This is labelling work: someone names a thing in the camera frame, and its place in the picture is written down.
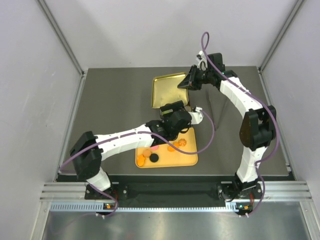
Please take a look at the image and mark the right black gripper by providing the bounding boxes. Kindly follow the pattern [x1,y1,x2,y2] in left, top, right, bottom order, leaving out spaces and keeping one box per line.
[178,65,214,91]

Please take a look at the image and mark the square cookie tin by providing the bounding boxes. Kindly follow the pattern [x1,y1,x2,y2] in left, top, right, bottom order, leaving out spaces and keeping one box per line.
[158,104,193,120]

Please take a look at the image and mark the gold tin lid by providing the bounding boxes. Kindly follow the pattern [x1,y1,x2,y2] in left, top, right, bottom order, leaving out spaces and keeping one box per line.
[151,72,189,109]

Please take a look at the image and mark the yellow plastic tray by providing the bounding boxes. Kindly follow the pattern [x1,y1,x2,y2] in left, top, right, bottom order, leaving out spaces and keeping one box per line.
[135,127,198,169]

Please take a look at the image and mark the metal serving tongs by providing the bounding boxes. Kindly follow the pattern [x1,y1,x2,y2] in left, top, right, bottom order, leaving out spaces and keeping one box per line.
[205,90,227,131]

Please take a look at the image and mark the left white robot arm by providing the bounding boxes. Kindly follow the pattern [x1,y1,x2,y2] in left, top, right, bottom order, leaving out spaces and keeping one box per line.
[70,101,204,199]

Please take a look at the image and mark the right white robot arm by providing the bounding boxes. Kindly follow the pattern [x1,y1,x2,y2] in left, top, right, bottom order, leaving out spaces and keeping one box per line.
[177,51,277,201]

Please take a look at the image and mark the orange fish cookie right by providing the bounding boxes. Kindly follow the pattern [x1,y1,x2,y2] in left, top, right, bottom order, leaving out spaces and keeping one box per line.
[167,142,180,152]

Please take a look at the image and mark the orange fish cookie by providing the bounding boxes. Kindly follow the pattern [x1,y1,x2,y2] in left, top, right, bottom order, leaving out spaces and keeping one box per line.
[167,142,180,152]
[136,154,146,168]

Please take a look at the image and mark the pink sandwich cookie lower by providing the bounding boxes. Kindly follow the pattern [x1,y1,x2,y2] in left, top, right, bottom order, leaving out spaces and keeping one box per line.
[150,145,159,151]

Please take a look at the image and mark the black sandwich cookie bottom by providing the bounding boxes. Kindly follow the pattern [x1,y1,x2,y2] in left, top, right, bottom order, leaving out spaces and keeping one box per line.
[149,153,159,163]

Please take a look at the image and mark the peach round scalloped cookie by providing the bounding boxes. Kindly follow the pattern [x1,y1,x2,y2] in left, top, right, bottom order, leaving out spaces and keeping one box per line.
[142,149,152,158]

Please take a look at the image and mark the orange fish cookie left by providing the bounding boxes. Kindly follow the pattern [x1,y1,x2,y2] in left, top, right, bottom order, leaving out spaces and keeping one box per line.
[136,154,146,168]

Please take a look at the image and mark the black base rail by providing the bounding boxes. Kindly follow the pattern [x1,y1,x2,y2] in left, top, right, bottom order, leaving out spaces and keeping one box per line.
[83,174,266,213]

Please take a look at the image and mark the left aluminium frame post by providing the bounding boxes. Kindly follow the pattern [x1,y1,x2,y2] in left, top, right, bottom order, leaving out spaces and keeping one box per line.
[35,0,85,77]

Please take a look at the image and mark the aluminium frame post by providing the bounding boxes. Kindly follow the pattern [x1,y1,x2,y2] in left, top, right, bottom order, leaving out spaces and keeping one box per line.
[257,0,306,74]
[35,0,85,77]

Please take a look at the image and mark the right aluminium frame post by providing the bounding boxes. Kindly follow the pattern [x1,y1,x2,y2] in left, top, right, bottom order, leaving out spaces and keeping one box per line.
[257,0,306,74]

